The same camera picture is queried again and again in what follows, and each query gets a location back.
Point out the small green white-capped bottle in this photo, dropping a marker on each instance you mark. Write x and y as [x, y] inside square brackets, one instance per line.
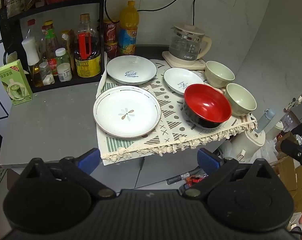
[61, 57]

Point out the green drink carton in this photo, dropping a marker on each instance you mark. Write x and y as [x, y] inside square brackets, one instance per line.
[14, 85]

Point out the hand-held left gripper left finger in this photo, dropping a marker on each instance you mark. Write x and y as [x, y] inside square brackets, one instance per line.
[88, 160]

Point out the white plastic bag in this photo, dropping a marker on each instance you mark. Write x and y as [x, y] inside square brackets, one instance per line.
[11, 57]

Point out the small white plate crossed-utensils print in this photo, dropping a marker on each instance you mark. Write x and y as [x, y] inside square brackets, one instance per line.
[182, 80]

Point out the patterned fringed placemat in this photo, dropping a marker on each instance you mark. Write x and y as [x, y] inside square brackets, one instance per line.
[171, 112]

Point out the red and black bowl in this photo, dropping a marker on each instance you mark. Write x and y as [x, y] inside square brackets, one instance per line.
[205, 102]

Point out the cream bowl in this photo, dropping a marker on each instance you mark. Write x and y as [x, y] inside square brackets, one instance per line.
[240, 98]
[219, 73]

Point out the white plate with chef-hat print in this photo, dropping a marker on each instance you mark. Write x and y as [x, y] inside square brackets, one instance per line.
[131, 68]

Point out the cardboard box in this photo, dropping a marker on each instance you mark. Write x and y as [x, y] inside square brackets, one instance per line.
[288, 172]

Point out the glass electric kettle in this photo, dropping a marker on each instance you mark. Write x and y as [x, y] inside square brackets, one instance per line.
[188, 42]

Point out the clear bottle with red cap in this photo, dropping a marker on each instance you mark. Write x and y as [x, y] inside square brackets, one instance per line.
[32, 28]

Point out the black metal shelf rack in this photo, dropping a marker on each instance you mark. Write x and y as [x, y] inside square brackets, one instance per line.
[68, 82]

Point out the white plate with flower print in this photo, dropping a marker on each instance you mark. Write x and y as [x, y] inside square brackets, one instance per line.
[127, 111]

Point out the cream kettle base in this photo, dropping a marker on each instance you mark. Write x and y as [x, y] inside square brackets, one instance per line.
[183, 63]

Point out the oil bottle with white top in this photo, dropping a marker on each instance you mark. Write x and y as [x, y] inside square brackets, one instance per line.
[31, 52]

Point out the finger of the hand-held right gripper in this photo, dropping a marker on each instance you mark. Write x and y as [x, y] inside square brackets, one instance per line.
[290, 148]

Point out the orange juice bottle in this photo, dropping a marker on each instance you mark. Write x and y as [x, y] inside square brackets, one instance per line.
[128, 27]

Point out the small clear jar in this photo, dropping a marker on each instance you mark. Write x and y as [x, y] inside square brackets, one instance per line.
[45, 73]

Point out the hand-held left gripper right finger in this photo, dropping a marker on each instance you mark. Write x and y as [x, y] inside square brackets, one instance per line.
[208, 161]

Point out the sauce bottle with yellow cap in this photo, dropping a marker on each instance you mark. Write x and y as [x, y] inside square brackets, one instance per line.
[51, 37]

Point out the small white jar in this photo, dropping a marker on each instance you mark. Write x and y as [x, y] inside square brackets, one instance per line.
[64, 72]

